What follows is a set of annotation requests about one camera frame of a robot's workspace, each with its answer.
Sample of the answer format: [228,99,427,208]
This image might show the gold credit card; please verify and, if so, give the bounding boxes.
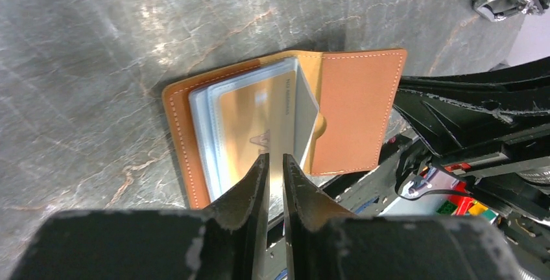
[218,69,298,221]

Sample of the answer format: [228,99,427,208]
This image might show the brown leather card holder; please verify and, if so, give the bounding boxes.
[161,49,407,209]

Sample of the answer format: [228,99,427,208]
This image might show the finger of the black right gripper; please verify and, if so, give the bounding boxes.
[394,93,549,158]
[398,57,549,117]

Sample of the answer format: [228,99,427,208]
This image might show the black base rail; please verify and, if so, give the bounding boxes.
[266,132,431,244]

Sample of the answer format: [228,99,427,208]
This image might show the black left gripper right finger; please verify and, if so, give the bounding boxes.
[282,154,355,279]

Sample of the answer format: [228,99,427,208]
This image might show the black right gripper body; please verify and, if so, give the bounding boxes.
[433,124,549,220]

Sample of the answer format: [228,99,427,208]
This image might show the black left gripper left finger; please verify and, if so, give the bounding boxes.
[206,154,270,279]

